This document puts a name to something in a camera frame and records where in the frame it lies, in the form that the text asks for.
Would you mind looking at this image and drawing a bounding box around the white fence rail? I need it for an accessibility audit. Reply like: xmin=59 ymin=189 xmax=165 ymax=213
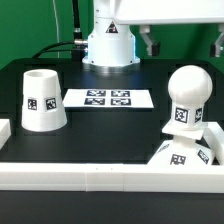
xmin=0 ymin=163 xmax=224 ymax=193
xmin=203 ymin=122 xmax=224 ymax=166
xmin=0 ymin=119 xmax=11 ymax=150

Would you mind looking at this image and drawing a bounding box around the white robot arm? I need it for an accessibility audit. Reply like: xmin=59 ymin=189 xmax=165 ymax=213
xmin=83 ymin=0 xmax=224 ymax=67

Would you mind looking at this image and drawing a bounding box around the white lamp shade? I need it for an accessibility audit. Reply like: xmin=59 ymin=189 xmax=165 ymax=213
xmin=21 ymin=69 xmax=67 ymax=132

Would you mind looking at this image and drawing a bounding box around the white lamp bulb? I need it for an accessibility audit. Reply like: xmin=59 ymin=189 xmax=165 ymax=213
xmin=168 ymin=65 xmax=213 ymax=130

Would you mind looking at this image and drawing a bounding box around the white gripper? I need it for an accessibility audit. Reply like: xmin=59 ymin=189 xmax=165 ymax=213
xmin=113 ymin=0 xmax=224 ymax=57

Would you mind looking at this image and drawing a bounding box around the black cable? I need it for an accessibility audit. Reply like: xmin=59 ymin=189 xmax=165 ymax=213
xmin=31 ymin=39 xmax=88 ymax=60

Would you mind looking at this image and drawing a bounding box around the white right fence rail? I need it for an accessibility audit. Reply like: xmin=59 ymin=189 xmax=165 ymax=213
xmin=203 ymin=122 xmax=224 ymax=166

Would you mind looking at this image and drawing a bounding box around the white lamp base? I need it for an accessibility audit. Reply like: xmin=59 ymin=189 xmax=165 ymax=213
xmin=148 ymin=121 xmax=215 ymax=167

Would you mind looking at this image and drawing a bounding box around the white marker sheet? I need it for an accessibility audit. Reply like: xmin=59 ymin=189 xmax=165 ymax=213
xmin=63 ymin=89 xmax=154 ymax=109

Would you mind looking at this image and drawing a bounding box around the white front fence rail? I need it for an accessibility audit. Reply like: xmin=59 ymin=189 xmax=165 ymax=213
xmin=0 ymin=163 xmax=224 ymax=193

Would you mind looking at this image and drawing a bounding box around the white left fence rail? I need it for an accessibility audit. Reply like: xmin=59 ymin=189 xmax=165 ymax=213
xmin=0 ymin=119 xmax=11 ymax=150

